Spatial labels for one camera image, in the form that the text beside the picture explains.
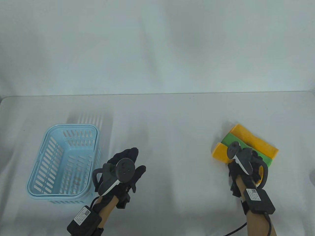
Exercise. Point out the person's left hand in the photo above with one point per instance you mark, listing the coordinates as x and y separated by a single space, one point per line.
130 153

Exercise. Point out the person's right hand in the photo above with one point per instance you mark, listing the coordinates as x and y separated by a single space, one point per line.
236 172

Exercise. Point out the orange-yellow towel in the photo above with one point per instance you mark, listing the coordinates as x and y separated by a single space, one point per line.
220 152

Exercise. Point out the green towel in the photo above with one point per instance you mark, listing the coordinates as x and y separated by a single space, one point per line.
231 140

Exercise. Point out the yellow square towel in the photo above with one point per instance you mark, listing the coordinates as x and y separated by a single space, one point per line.
260 143

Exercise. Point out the person's right forearm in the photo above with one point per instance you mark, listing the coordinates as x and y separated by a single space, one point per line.
258 221

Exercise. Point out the grey white tracker controller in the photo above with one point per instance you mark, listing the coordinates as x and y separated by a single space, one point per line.
232 151
126 169

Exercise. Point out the black wrist sensor box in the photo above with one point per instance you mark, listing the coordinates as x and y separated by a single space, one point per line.
83 221
258 200

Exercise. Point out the light blue plastic basket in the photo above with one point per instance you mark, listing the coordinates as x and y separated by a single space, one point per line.
37 177

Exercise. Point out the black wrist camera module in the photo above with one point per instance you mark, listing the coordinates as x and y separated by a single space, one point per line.
123 201
235 189

